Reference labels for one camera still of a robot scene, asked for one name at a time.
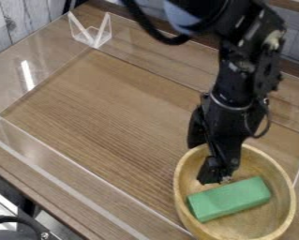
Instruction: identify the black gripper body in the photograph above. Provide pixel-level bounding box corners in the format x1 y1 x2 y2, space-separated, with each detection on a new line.
186 92 270 182

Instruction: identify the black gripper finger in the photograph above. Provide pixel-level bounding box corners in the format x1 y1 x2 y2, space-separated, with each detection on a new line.
187 106 207 149
196 156 231 185

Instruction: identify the green rectangular block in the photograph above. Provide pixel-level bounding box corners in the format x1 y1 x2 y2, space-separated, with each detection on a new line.
187 176 271 223

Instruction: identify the wooden oval bowl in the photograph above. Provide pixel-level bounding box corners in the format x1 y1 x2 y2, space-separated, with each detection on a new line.
172 144 296 240

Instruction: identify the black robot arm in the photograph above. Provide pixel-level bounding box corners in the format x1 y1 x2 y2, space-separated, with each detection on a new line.
121 0 287 185

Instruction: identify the clear acrylic corner bracket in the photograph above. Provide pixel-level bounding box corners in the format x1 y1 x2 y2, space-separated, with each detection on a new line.
68 12 112 49

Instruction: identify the black metal bracket with screw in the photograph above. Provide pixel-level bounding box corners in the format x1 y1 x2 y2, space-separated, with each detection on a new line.
16 209 61 240

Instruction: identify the black cable lower left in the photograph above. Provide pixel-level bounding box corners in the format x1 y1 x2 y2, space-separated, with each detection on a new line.
0 215 44 233

